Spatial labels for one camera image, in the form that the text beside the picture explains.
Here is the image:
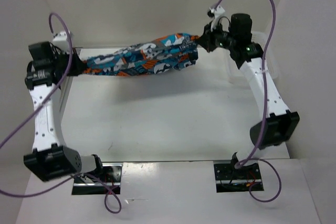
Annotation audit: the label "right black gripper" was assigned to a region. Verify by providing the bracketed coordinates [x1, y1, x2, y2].
[196, 20, 236, 53]

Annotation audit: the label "patterned blue orange shorts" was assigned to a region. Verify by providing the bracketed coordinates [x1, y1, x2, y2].
[82, 33, 198, 77]

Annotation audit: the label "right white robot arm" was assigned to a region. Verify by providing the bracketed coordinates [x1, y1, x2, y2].
[197, 10, 300, 178]

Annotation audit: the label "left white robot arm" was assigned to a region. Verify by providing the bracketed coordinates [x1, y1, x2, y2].
[24, 41, 105, 182]

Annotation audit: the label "white plastic basket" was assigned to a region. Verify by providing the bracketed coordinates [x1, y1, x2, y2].
[224, 31, 279, 88]

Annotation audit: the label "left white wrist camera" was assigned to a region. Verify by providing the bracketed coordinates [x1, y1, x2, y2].
[51, 31, 70, 51]

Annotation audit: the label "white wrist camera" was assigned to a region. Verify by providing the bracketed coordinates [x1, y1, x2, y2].
[51, 31, 70, 51]
[207, 5, 225, 31]

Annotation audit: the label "aluminium table edge rail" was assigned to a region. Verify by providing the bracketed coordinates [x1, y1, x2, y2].
[59, 47, 82, 114]

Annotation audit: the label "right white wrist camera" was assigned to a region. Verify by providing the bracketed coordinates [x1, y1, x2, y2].
[207, 5, 225, 31]

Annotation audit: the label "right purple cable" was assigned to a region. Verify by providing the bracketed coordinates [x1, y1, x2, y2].
[209, 0, 284, 203]

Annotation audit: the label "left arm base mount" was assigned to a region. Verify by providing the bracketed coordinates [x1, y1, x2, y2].
[71, 162, 122, 196]

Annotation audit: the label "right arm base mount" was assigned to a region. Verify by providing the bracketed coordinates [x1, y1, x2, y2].
[213, 161, 264, 193]

